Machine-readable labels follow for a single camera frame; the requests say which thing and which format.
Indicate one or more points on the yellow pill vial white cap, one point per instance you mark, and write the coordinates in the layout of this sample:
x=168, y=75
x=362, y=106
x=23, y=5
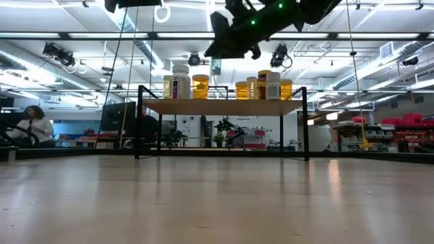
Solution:
x=251, y=88
x=168, y=88

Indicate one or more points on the red and white cart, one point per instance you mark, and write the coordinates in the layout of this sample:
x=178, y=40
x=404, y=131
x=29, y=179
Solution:
x=254, y=137

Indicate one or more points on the black hanging camera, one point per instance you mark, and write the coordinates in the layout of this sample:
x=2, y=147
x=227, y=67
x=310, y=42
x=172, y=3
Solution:
x=279, y=56

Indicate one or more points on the black computer screen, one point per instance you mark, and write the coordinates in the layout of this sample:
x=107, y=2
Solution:
x=118, y=117

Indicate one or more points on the wooden shelf black metal frame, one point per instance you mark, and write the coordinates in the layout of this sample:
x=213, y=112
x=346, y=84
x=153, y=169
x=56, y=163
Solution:
x=220, y=106

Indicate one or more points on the black aluminium table frame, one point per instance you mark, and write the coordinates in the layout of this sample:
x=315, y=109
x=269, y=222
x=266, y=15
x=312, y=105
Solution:
x=373, y=156

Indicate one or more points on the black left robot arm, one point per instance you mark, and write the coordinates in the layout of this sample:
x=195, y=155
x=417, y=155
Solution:
x=135, y=3

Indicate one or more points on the black ceiling spotlight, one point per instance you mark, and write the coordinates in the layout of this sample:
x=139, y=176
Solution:
x=194, y=59

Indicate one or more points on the black ceiling light cluster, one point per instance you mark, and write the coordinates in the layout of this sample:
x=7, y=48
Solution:
x=59, y=54

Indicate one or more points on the amber bottle yellow cap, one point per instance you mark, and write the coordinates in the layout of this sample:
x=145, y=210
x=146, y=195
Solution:
x=261, y=84

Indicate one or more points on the person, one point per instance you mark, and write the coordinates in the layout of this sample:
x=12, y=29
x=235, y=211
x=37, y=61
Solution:
x=37, y=130
x=149, y=127

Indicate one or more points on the shelf with red bins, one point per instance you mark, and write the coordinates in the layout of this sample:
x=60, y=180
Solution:
x=407, y=133

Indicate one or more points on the black overhead light bar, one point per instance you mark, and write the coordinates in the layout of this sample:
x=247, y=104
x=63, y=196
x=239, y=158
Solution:
x=152, y=35

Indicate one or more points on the large white supplement bottle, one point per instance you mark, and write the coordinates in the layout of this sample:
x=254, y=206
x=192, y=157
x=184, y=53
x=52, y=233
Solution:
x=181, y=83

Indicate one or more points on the small potted plant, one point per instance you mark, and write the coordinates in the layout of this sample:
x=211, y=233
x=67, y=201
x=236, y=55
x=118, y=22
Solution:
x=219, y=138

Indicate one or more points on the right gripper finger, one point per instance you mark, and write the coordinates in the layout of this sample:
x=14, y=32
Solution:
x=225, y=50

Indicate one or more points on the black ceiling fixture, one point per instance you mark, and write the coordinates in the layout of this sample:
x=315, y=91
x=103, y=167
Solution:
x=410, y=61

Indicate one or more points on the black background robot arm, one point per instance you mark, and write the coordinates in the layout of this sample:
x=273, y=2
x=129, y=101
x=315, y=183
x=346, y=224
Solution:
x=230, y=128

